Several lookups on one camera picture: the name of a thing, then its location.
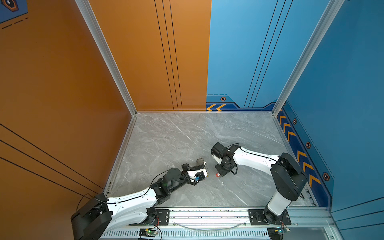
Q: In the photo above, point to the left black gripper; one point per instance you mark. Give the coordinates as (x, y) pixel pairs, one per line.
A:
(185, 168)

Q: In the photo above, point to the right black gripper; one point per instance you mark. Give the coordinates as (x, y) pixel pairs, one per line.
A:
(222, 172)

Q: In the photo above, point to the key with red tag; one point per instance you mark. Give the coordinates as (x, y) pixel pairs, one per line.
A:
(219, 178)

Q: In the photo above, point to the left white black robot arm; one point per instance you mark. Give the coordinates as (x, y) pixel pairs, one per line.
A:
(102, 214)

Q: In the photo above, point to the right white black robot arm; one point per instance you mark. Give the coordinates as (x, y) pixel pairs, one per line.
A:
(286, 172)

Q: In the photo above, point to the left green circuit board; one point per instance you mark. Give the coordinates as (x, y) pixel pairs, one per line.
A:
(147, 234)

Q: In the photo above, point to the green circuit board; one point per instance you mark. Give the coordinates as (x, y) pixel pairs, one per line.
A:
(277, 233)
(147, 234)

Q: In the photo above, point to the right green circuit board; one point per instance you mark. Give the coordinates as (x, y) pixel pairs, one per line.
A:
(277, 233)

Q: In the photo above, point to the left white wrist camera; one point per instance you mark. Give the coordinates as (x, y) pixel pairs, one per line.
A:
(197, 175)

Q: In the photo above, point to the aluminium front rail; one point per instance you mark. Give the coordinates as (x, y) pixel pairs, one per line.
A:
(231, 217)

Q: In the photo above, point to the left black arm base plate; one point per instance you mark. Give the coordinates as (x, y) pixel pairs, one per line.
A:
(158, 217)

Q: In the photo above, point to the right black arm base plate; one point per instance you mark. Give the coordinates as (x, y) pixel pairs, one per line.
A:
(259, 217)

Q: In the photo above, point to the white slotted cable duct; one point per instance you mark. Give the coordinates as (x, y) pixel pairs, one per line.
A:
(188, 234)

